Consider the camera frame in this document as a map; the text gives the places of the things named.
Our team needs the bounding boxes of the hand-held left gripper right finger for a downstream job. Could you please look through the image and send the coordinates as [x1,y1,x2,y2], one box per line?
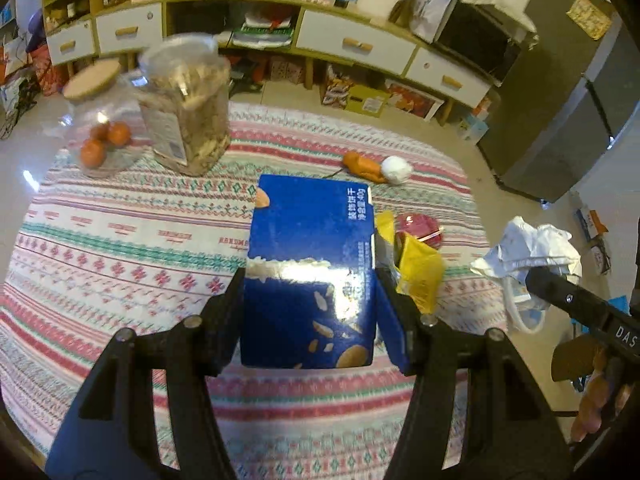
[376,267,571,480]

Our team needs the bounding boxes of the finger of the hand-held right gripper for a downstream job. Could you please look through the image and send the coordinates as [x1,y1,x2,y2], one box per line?
[525,267,610,328]

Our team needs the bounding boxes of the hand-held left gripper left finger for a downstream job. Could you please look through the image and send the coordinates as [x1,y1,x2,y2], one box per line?
[45,267,246,480]

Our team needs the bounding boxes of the white plastic trash bin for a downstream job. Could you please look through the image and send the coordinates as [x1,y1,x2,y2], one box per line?
[502,275,551,333]

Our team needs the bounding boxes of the silvery white wrapper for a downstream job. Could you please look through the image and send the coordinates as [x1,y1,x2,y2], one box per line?
[470,216,583,283]

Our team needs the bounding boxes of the yellow snack bag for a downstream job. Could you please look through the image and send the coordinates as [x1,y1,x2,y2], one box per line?
[374,211,446,313]

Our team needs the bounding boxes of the blue biscuit box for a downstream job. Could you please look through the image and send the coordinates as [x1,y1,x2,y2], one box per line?
[240,174,377,370]

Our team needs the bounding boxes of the red round packet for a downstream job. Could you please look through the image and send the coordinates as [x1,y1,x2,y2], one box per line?
[394,213,445,250]

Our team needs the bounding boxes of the person's right hand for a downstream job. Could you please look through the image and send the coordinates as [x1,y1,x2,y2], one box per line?
[571,352,632,443]

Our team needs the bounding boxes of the brown plastic cup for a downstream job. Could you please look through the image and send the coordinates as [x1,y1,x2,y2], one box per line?
[551,335,608,383]

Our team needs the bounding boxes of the white printed cardboard box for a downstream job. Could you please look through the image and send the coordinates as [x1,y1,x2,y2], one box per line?
[590,237,613,276]
[575,205,608,238]

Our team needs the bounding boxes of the striped patterned blanket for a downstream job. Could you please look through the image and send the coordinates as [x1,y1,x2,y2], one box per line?
[0,102,493,480]

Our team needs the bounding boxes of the white crumpled tissue ball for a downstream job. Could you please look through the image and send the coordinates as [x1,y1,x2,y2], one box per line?
[382,156,413,186]

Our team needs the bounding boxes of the grey refrigerator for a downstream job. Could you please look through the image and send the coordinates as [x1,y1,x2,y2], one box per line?
[477,0,640,203]

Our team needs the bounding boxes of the orange elongated object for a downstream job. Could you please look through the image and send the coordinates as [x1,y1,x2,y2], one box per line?
[343,152,388,183]

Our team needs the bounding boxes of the light blue box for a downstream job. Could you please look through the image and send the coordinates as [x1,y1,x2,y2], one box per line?
[457,112,490,145]

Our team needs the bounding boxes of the clear plastic snack jar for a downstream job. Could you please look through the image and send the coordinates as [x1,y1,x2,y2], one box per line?
[136,34,232,177]

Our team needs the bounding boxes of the framed fox picture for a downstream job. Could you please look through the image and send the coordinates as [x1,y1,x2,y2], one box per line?
[385,80,445,121]

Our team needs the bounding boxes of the yellow cardboard box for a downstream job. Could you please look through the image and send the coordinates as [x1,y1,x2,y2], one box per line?
[320,62,392,116]

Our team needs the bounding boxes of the wide white drawer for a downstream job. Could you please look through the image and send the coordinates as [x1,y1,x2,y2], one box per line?
[405,47,493,109]
[295,10,417,79]

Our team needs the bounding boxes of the black microwave oven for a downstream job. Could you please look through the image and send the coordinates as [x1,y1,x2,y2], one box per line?
[435,0,523,86]

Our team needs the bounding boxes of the glass jar with wooden lid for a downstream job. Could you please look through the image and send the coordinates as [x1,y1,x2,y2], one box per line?
[61,59,151,178]

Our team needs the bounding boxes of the yellow patterned fridge note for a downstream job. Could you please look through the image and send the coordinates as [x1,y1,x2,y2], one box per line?
[566,0,613,41]

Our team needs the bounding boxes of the small white drawer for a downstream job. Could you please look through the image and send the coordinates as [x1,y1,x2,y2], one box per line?
[47,20,96,66]
[95,4,163,53]

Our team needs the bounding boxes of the yellow and white cabinet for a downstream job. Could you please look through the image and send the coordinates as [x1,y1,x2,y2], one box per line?
[40,0,501,111]

